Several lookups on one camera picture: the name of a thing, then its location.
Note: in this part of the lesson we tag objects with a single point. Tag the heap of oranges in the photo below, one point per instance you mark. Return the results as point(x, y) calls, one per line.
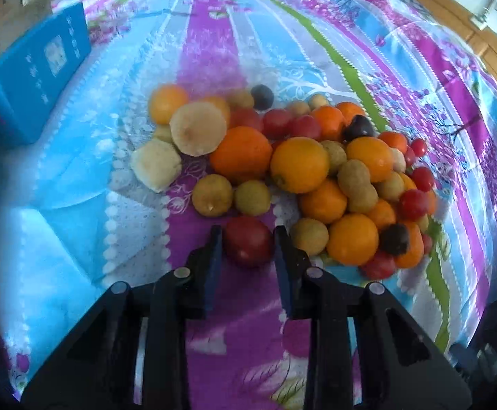
point(299, 164)

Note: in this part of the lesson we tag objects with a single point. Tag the striped floral bedspread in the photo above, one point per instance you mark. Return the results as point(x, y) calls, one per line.
point(103, 222)

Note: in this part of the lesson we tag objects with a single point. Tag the red apple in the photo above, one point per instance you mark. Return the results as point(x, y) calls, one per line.
point(248, 241)

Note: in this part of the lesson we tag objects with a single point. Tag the wooden headboard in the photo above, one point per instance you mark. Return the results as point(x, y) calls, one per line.
point(487, 42)

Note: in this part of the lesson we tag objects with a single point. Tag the blue box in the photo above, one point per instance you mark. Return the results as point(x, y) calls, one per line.
point(31, 89)

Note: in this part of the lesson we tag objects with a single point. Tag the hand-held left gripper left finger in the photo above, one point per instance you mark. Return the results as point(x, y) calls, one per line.
point(212, 273)

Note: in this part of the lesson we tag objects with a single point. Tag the wall socket with conduit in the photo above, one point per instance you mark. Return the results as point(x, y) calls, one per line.
point(481, 19)

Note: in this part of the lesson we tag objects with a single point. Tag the dark purple plum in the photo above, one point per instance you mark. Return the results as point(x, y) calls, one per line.
point(358, 128)
point(262, 96)
point(394, 239)

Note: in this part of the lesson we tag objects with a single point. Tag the small whitish peeled longan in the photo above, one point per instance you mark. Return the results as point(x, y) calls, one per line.
point(398, 160)

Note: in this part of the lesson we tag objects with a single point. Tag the pale yellow pear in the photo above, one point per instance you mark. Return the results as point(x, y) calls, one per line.
point(198, 128)
point(156, 164)

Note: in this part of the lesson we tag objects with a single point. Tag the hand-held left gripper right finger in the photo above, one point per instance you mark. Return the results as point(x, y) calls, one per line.
point(283, 273)

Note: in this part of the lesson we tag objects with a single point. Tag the pale box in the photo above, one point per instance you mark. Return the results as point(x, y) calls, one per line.
point(14, 25)

